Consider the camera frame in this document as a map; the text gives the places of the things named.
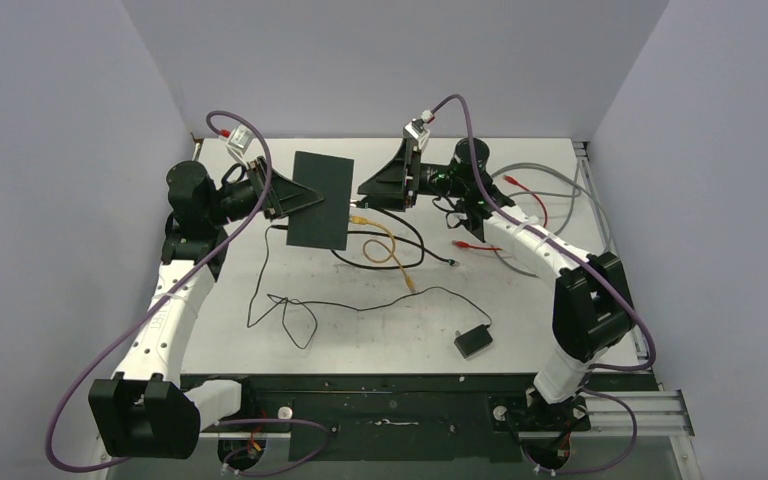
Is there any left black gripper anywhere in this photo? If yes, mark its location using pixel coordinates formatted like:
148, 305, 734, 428
205, 156, 323, 226

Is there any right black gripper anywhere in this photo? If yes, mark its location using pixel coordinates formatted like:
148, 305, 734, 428
357, 140, 467, 213

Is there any black network switch box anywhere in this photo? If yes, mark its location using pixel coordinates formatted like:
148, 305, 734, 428
286, 151, 355, 251

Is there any red ethernet cable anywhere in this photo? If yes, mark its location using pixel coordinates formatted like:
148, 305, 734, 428
451, 173, 550, 253

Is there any black ethernet cable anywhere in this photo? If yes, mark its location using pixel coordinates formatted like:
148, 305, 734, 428
329, 202, 462, 272

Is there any grey ethernet cable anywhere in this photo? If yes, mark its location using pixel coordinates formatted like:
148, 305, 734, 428
489, 161, 617, 278

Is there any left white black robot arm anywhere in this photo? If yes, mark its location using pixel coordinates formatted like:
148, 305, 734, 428
88, 157, 325, 459

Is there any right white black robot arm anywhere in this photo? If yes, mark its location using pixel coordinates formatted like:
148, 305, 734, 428
358, 139, 634, 428

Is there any black power adapter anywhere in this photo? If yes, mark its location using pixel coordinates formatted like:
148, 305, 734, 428
453, 324, 493, 359

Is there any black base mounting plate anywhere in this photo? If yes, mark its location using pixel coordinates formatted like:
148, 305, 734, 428
171, 372, 660, 465

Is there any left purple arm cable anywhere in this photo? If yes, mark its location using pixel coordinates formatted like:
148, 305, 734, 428
44, 109, 332, 480

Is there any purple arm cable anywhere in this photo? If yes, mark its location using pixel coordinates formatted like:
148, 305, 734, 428
44, 109, 332, 480
420, 93, 658, 478

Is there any yellow ethernet cable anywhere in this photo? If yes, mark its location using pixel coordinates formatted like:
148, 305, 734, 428
349, 214, 418, 294

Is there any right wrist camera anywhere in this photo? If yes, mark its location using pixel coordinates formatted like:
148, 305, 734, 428
403, 110, 435, 151

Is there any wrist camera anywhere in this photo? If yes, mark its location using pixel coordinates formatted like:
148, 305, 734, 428
222, 124, 255, 161
403, 110, 435, 151

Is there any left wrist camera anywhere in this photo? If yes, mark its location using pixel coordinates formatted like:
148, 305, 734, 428
222, 124, 255, 161

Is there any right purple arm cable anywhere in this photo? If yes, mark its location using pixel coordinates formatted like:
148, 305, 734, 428
420, 93, 658, 478

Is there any thin black power cord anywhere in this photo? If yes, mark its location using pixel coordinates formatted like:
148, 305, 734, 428
246, 223, 494, 352

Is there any aluminium front rail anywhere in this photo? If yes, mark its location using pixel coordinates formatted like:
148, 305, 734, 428
183, 391, 694, 438

